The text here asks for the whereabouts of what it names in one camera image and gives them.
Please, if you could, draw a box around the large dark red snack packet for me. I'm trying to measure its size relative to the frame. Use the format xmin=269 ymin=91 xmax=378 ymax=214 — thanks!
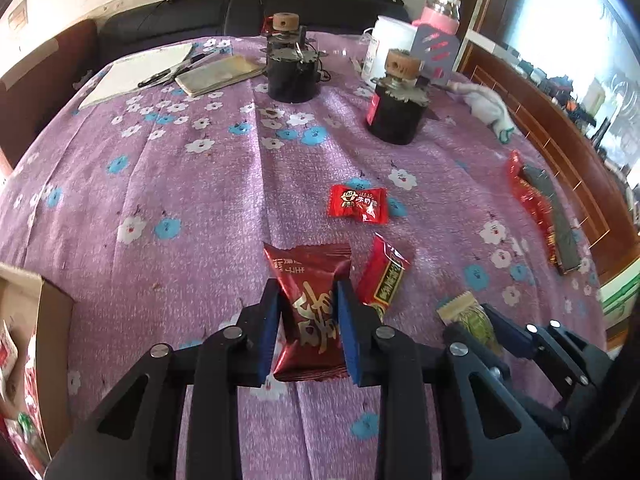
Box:
xmin=262 ymin=241 xmax=353 ymax=383

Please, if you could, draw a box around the red plastic bag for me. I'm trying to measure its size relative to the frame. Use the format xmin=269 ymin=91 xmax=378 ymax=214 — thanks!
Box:
xmin=506 ymin=150 xmax=563 ymax=266

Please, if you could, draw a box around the green white snack packet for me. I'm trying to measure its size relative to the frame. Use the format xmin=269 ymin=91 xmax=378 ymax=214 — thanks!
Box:
xmin=436 ymin=292 xmax=503 ymax=356

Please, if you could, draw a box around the small red candy packet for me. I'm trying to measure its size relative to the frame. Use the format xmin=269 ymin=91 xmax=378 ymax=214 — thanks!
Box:
xmin=327 ymin=184 xmax=390 ymax=223

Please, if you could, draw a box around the black pen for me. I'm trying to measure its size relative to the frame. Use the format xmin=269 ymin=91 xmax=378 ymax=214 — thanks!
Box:
xmin=137 ymin=52 xmax=211 ymax=88

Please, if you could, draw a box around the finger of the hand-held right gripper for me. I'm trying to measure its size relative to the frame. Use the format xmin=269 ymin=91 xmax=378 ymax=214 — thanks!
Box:
xmin=480 ymin=302 xmax=601 ymax=402
xmin=442 ymin=321 xmax=518 ymax=386

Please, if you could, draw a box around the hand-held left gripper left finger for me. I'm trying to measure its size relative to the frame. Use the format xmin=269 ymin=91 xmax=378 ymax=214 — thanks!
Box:
xmin=45 ymin=277 xmax=281 ymax=480

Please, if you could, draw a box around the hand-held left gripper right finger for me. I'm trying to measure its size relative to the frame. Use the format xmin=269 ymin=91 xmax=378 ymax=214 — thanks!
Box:
xmin=336 ymin=280 xmax=571 ymax=480

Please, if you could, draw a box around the cardboard box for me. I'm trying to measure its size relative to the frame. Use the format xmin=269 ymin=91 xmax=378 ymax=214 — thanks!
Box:
xmin=0 ymin=262 xmax=76 ymax=466

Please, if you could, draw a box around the black jar with wooden knob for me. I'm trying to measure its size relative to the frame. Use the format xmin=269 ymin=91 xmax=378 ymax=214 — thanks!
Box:
xmin=366 ymin=49 xmax=431 ymax=147
xmin=265 ymin=11 xmax=323 ymax=104

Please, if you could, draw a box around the red snack packet yellow label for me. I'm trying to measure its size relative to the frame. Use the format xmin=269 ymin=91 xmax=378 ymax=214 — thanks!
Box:
xmin=356 ymin=232 xmax=411 ymax=323

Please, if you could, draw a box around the white red long snack packet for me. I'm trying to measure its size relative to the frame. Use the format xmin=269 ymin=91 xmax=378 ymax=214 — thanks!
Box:
xmin=0 ymin=320 xmax=21 ymax=401

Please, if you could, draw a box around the black leather sofa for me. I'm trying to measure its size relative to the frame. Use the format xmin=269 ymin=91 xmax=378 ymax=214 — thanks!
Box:
xmin=97 ymin=0 xmax=413 ymax=68

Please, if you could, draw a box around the white cloth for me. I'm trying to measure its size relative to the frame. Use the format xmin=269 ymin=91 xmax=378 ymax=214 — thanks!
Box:
xmin=447 ymin=80 xmax=516 ymax=141

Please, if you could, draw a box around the pink thermos bottle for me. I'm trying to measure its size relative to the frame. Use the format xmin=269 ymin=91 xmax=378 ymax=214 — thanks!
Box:
xmin=412 ymin=0 xmax=463 ymax=36

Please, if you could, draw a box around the white cup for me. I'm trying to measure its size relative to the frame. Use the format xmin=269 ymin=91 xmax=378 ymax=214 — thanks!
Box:
xmin=362 ymin=15 xmax=421 ymax=86

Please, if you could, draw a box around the red packet with black strip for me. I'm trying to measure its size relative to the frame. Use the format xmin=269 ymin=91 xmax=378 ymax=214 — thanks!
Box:
xmin=517 ymin=165 xmax=583 ymax=276

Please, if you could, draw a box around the pink floral snack packet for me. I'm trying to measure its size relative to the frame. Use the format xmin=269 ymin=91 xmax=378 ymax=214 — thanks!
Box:
xmin=22 ymin=335 xmax=43 ymax=421

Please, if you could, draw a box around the white notebook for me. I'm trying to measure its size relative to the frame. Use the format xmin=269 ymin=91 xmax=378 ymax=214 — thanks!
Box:
xmin=77 ymin=42 xmax=196 ymax=111

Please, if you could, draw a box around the green white carton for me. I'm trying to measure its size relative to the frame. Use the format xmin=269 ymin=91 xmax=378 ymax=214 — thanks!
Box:
xmin=600 ymin=270 xmax=640 ymax=351

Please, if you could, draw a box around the purple floral tablecloth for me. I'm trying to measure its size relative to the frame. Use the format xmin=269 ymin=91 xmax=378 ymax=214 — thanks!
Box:
xmin=0 ymin=30 xmax=608 ymax=480

